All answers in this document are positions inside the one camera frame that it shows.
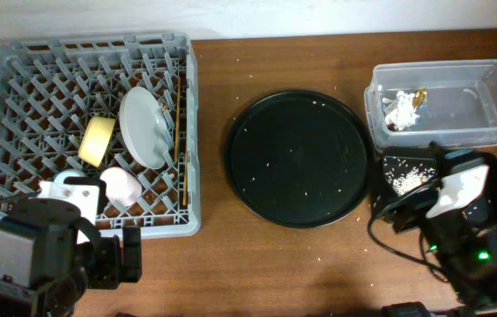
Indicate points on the wooden chopstick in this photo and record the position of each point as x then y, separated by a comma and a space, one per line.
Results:
177, 120
185, 195

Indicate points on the yellow bowl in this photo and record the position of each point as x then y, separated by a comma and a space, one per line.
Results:
96, 139

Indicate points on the black rectangular tray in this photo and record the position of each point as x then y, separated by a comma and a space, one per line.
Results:
481, 213

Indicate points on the pink plastic cup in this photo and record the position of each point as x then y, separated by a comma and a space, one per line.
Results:
122, 187

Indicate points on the grey dishwasher rack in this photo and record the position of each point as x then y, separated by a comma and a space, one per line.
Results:
50, 90

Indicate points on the gold foil wrapper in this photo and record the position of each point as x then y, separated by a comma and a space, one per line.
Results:
419, 98

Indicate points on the round black tray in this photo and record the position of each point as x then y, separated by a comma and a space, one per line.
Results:
299, 159

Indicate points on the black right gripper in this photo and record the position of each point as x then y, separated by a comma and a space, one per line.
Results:
416, 211

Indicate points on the clear plastic bin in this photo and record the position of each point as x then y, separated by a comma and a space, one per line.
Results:
460, 109

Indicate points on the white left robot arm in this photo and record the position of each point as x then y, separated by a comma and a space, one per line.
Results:
50, 256

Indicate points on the white ceramic plate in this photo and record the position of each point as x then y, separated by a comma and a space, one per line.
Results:
144, 128

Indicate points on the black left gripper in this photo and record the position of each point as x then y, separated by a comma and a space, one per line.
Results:
114, 271

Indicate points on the light blue plastic cup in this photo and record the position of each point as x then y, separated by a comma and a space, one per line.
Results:
63, 175

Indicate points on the white paper napkin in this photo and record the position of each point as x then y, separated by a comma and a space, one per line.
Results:
400, 113

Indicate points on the food scraps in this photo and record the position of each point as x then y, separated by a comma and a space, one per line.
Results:
405, 174

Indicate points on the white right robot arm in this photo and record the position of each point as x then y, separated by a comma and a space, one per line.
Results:
463, 242

